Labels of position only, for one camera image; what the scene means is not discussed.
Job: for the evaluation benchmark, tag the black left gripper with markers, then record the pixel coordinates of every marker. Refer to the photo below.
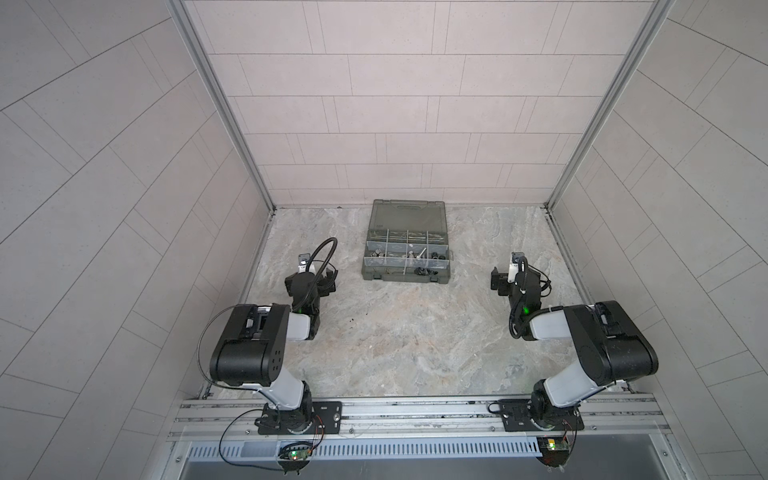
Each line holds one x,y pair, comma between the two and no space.
322,288

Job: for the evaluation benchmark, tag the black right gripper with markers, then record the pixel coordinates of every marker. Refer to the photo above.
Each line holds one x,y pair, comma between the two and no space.
503,283

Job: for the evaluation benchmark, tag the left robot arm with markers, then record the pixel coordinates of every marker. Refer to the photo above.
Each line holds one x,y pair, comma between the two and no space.
251,349

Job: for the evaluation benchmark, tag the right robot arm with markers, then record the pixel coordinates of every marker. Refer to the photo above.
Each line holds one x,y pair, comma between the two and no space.
608,344

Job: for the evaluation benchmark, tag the green plastic organizer box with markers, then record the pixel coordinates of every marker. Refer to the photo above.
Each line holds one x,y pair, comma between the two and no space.
396,226

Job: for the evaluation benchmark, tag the white ventilation grille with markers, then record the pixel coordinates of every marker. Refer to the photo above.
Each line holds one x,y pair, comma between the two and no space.
382,448

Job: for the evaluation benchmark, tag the small electronics board right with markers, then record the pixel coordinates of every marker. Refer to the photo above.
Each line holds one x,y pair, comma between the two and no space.
555,451

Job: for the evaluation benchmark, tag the small electronics board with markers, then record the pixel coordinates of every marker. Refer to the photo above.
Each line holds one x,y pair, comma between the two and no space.
555,451
296,452

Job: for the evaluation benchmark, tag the small electronics board left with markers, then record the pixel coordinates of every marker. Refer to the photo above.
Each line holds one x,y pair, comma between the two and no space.
296,452

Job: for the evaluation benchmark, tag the aluminium corner profile right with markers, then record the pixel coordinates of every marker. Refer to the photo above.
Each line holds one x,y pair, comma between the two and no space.
646,34

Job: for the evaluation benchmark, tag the aluminium corner profile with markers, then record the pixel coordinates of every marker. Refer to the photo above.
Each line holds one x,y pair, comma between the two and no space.
646,34
193,43

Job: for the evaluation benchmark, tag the aluminium corner profile left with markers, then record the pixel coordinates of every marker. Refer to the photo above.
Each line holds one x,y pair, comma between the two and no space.
193,43

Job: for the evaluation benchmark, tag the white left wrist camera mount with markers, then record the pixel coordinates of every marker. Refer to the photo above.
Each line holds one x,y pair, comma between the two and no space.
303,262

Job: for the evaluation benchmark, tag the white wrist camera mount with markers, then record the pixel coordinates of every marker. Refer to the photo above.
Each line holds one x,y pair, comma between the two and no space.
517,265
303,262

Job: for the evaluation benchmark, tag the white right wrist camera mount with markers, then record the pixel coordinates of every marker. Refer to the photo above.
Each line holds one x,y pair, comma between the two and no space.
517,265

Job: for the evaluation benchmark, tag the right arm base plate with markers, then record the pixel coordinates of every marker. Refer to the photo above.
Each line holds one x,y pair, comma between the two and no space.
528,415

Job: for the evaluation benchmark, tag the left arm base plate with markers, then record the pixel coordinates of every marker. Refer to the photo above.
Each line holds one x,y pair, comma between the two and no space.
320,417

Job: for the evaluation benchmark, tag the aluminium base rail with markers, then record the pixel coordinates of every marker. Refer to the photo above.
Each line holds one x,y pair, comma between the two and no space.
417,417

